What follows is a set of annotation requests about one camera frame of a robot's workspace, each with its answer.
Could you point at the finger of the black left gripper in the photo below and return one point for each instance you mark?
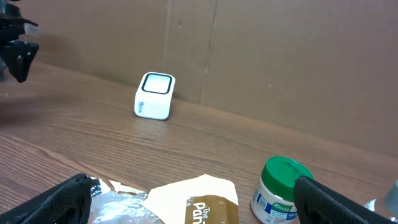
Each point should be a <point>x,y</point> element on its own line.
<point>18,56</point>

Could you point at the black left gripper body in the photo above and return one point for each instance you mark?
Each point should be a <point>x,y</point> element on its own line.
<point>13,25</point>

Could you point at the yellow liquid glass bottle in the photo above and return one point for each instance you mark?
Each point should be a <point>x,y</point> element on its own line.
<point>387,205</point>

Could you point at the brown white snack bag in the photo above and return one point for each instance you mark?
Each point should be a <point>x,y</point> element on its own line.
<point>201,200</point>

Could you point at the white barcode scanner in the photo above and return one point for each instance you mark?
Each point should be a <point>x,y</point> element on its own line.
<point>154,96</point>

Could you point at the green white yogurt cup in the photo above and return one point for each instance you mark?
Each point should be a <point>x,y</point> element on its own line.
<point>273,200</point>

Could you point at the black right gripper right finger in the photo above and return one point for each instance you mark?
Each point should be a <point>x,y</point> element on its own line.
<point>317,203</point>

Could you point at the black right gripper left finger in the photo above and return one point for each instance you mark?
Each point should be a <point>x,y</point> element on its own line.
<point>67,202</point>

